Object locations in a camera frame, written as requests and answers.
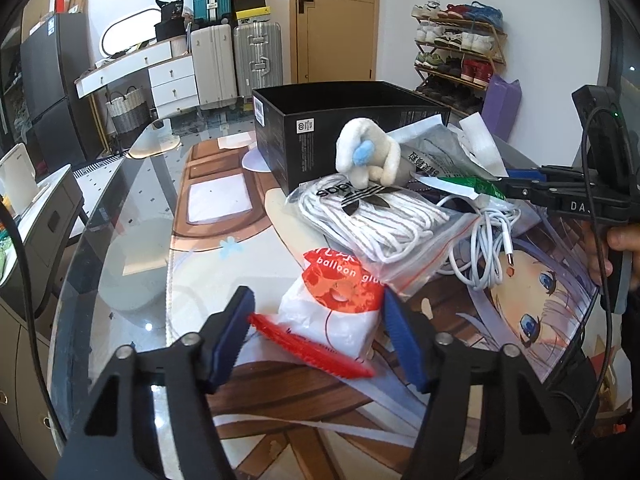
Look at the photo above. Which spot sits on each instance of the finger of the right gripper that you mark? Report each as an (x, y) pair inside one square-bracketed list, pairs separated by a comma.
[(546, 175), (537, 192)]

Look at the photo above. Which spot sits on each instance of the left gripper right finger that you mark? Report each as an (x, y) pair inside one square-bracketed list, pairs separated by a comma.
[(488, 416)]

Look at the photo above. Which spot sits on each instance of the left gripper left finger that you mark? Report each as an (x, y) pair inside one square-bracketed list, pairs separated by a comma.
[(114, 435)]

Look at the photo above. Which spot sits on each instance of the large green medicine bag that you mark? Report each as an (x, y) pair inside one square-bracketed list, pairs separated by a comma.
[(470, 187)]

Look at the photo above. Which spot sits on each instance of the white plush toy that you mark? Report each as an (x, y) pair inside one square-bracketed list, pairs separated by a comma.
[(366, 154)]

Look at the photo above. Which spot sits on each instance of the red white balloon glue bag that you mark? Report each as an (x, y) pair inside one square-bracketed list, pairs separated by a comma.
[(329, 316)]

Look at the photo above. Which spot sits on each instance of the right hand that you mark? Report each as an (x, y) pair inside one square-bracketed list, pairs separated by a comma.
[(618, 239)]

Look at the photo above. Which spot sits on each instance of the purple bag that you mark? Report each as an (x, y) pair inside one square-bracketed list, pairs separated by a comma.
[(501, 104)]

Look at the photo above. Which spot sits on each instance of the shoe rack with shoes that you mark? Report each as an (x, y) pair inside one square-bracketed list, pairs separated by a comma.
[(459, 52)]

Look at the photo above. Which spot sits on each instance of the black cardboard box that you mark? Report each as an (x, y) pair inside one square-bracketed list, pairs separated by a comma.
[(297, 125)]

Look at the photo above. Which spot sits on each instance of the white electric kettle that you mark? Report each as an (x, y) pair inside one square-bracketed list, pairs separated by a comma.
[(18, 178)]

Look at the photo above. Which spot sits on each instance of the wooden door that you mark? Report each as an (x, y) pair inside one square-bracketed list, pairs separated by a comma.
[(333, 40)]

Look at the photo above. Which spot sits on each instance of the black refrigerator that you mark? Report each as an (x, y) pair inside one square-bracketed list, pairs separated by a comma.
[(52, 58)]

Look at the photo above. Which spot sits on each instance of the silver suitcase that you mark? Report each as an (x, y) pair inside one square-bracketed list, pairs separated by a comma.
[(258, 56)]

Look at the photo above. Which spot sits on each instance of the woven laundry basket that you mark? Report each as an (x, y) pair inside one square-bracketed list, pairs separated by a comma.
[(128, 110)]

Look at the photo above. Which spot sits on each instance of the white suitcase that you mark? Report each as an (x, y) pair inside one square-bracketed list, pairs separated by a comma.
[(214, 70)]

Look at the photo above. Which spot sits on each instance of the white drawer desk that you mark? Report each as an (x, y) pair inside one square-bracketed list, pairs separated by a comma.
[(169, 67)]

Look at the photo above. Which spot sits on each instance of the black handbag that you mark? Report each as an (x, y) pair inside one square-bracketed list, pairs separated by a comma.
[(171, 22)]

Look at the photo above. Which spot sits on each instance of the oval mirror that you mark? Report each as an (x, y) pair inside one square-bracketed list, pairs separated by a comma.
[(127, 32)]

